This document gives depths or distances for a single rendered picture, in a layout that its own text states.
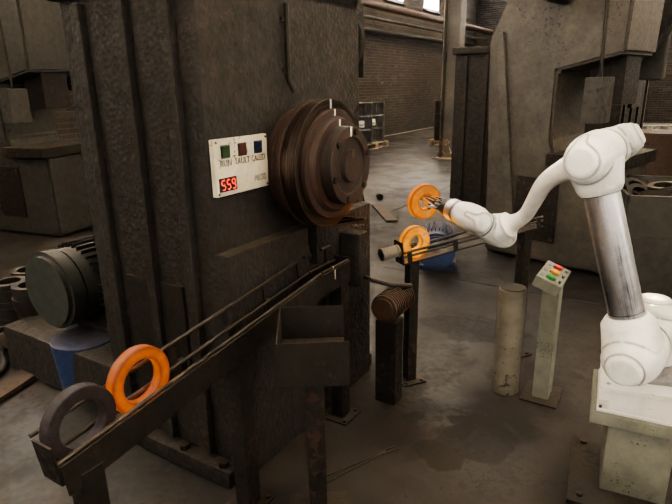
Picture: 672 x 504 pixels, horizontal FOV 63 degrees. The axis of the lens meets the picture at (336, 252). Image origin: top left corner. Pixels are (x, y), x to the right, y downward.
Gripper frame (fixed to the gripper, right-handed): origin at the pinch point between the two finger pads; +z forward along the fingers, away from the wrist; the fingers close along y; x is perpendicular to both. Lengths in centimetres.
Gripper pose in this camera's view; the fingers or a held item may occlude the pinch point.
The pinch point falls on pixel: (424, 197)
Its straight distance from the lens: 240.5
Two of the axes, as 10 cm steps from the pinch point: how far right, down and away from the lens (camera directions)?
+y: 9.2, -1.4, 3.7
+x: 0.0, -9.4, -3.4
